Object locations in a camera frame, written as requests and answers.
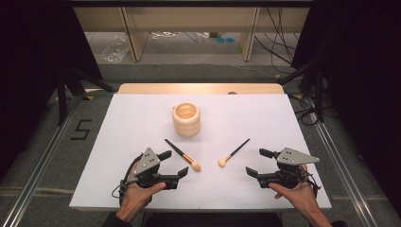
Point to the person's right hand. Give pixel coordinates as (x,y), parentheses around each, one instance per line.
(299,195)

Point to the metal floor rail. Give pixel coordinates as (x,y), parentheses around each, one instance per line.
(38,170)
(343,170)

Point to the thick black makeup brush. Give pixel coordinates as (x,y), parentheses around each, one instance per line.
(176,149)

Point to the clear plastic bag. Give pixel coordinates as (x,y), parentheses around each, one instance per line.
(115,50)

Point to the thin black makeup brush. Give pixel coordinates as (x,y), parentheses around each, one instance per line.
(237,150)

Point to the person's left hand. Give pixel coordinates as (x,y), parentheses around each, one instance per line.
(135,197)

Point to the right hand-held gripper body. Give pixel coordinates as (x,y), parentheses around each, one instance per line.
(291,156)

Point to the cream ringed brush holder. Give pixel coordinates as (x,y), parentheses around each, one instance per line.
(186,126)

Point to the white table sheet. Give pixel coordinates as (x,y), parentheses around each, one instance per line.
(236,119)

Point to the light wooden shelf unit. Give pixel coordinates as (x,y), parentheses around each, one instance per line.
(135,38)

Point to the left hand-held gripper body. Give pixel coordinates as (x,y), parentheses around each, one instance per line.
(148,160)

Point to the black tripod stand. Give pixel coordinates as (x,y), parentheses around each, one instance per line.
(318,94)
(63,94)

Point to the black curtain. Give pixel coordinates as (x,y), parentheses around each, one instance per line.
(362,78)
(31,63)

